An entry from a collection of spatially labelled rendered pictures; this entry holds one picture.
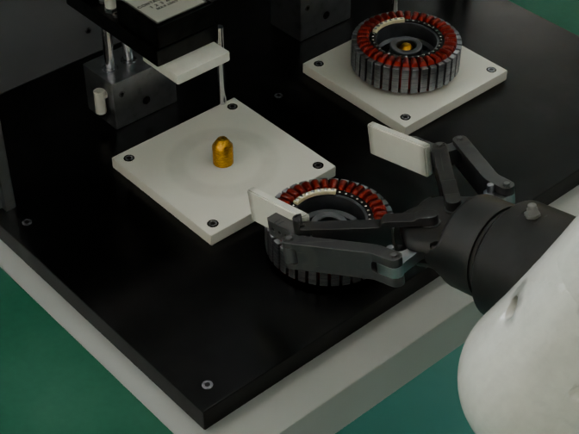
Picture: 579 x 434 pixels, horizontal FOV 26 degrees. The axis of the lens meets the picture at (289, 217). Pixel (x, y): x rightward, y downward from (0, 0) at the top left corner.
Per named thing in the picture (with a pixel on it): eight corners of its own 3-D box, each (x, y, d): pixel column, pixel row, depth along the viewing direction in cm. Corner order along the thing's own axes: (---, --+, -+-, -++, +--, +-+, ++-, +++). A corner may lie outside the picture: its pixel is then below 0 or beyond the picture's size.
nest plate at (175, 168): (335, 176, 118) (336, 165, 117) (211, 246, 110) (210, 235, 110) (234, 106, 126) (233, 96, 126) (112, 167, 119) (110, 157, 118)
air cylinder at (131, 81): (177, 102, 127) (174, 55, 124) (117, 131, 123) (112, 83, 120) (147, 80, 130) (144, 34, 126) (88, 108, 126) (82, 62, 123)
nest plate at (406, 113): (506, 79, 130) (507, 70, 129) (404, 137, 123) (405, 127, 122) (403, 22, 139) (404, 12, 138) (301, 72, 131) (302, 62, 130)
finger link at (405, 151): (424, 146, 104) (431, 143, 104) (366, 123, 109) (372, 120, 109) (426, 177, 106) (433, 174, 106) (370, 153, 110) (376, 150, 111)
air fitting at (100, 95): (109, 115, 123) (107, 89, 121) (100, 120, 122) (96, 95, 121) (103, 110, 124) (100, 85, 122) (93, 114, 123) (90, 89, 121)
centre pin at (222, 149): (237, 162, 118) (237, 139, 116) (221, 170, 117) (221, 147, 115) (224, 152, 119) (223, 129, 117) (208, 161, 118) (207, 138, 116)
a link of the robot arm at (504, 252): (612, 191, 87) (525, 250, 83) (612, 325, 93) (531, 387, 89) (543, 165, 91) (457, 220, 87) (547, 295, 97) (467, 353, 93)
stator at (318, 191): (414, 268, 108) (418, 235, 106) (296, 305, 105) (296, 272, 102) (357, 193, 116) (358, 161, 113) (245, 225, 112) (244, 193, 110)
